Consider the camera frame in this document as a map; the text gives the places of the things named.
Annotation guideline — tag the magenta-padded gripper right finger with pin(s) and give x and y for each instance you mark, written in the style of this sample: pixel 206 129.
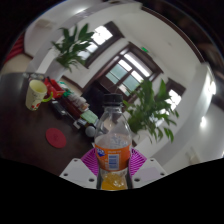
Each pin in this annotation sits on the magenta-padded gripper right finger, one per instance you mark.
pixel 148 173

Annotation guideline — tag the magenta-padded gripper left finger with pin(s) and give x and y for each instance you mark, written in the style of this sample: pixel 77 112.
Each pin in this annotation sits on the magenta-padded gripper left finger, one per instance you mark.
pixel 78 173

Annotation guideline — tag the clear orange drink bottle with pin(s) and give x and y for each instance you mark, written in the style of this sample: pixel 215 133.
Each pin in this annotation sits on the clear orange drink bottle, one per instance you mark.
pixel 113 146

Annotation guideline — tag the flat round red coaster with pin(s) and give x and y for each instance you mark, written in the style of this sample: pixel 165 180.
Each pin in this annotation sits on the flat round red coaster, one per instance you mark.
pixel 56 138

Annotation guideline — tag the grey ball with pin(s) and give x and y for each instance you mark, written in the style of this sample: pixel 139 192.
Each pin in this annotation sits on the grey ball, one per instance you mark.
pixel 90 131

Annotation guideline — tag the green book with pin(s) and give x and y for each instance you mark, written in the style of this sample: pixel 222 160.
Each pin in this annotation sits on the green book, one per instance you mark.
pixel 89 117

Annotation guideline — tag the large potted leafy plant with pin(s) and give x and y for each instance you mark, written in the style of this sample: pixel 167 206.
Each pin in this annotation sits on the large potted leafy plant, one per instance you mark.
pixel 150 110

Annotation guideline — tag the flat black device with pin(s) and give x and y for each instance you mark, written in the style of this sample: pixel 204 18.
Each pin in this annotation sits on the flat black device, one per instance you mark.
pixel 60 108

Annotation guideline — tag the dark framed window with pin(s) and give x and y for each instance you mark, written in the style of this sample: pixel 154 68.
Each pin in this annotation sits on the dark framed window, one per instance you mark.
pixel 175 98
pixel 100 35

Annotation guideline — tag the black chair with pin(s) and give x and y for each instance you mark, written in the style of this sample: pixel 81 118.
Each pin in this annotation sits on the black chair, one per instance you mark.
pixel 95 95

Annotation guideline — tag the red box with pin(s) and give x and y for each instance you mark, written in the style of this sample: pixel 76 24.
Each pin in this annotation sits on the red box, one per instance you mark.
pixel 55 88

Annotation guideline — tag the cream paper cup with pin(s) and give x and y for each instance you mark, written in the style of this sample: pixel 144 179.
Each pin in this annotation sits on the cream paper cup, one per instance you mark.
pixel 35 95

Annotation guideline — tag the dark wooden glazed door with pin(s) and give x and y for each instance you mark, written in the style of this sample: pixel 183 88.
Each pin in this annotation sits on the dark wooden glazed door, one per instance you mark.
pixel 126 71

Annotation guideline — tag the green exit sign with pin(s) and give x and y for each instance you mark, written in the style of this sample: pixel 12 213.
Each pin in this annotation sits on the green exit sign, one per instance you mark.
pixel 144 49

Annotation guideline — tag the small potted leafy plant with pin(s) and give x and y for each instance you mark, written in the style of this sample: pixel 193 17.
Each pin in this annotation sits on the small potted leafy plant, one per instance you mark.
pixel 71 46

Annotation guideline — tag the red sofa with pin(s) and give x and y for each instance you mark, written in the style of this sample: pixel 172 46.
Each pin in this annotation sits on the red sofa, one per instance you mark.
pixel 16 48

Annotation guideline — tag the wall lamp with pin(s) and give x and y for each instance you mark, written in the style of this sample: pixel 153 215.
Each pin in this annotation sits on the wall lamp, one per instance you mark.
pixel 203 122

